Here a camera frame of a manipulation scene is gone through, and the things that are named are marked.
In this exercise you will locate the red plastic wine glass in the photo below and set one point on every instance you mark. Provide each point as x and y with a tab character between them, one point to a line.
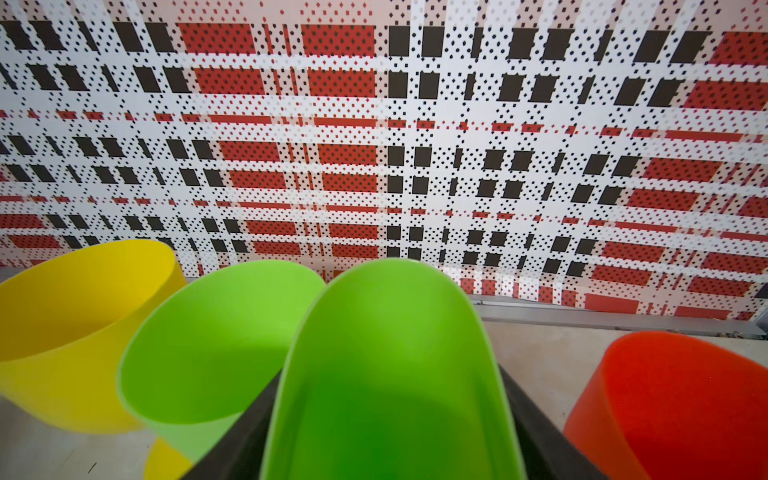
668	406

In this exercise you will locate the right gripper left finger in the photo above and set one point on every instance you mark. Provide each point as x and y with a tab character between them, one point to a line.
239	453

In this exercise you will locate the yellow plastic wine glass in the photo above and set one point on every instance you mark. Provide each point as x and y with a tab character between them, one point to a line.
65	324

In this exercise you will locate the green glass bundle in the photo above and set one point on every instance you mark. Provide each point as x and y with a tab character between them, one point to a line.
391	375

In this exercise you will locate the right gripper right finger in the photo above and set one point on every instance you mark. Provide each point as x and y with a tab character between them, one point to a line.
546	453

